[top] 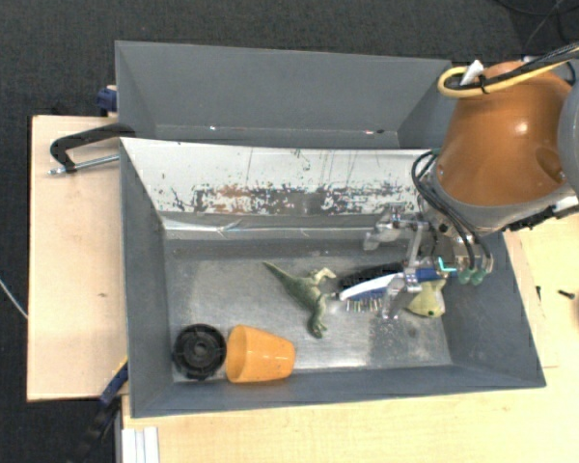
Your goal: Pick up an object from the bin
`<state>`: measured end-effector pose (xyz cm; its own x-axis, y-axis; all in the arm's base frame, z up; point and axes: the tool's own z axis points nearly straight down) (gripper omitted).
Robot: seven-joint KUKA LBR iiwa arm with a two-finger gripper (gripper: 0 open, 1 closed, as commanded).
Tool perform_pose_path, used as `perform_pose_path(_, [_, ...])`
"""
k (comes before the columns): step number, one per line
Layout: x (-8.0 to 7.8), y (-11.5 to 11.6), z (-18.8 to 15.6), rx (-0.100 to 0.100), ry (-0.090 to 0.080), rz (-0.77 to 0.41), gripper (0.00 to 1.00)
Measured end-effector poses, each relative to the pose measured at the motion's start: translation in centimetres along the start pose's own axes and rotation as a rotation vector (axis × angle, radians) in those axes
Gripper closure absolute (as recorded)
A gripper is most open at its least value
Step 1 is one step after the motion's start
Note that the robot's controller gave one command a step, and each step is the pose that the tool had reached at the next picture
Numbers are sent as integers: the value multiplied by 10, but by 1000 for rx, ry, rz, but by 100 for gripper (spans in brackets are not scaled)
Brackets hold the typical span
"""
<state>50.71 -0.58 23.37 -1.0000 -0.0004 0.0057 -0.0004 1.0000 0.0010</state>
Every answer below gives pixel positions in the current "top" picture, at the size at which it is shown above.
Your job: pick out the green toy dinosaur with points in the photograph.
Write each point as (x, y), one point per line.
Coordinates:
(309, 292)

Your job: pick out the pale yellow-green toy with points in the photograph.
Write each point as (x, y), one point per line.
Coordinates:
(429, 299)

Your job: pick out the pale wood board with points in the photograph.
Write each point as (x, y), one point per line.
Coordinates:
(74, 258)

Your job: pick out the orange plastic cup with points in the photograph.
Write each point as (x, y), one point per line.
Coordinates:
(260, 355)

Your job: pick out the grey metal bin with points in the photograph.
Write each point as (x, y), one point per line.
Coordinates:
(270, 89)

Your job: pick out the black round lid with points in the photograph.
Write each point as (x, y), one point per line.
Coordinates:
(199, 351)

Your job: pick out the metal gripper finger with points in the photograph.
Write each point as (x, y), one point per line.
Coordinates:
(405, 290)
(383, 232)

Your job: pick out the small black screw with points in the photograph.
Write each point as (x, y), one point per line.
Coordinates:
(567, 294)

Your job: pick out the white and blue brush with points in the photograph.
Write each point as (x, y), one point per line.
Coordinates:
(366, 287)

